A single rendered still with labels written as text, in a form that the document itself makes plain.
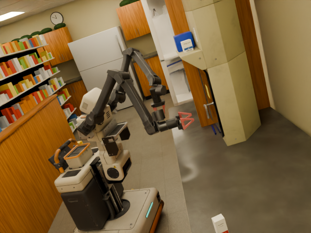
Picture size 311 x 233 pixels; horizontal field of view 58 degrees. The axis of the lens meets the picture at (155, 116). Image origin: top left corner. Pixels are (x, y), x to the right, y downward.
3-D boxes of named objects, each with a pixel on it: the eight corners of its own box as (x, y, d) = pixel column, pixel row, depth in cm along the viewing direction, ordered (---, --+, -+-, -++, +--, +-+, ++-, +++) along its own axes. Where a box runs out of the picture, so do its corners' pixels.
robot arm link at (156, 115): (156, 131, 173) (148, 134, 166) (150, 113, 174) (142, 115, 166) (171, 126, 166) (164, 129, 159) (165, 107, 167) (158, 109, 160)
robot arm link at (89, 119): (118, 64, 183) (107, 64, 174) (132, 75, 177) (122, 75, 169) (94, 118, 201) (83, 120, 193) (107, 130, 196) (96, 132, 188)
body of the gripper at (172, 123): (177, 113, 167) (164, 117, 168) (178, 119, 157) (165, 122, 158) (180, 123, 169) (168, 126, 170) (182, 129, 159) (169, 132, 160)
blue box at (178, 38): (192, 45, 172) (189, 30, 170) (195, 46, 163) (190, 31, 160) (177, 50, 173) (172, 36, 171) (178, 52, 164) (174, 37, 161)
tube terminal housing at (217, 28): (251, 115, 191) (225, -3, 166) (270, 133, 160) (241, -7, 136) (215, 125, 193) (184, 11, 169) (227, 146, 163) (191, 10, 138)
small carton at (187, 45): (191, 49, 159) (189, 39, 157) (193, 50, 154) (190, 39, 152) (183, 52, 159) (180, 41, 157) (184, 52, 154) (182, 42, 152)
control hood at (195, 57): (197, 60, 178) (193, 44, 175) (207, 69, 148) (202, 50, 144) (180, 65, 179) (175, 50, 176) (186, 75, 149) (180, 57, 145)
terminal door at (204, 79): (213, 119, 191) (198, 63, 178) (224, 138, 162) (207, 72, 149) (212, 120, 191) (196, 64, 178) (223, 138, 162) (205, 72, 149)
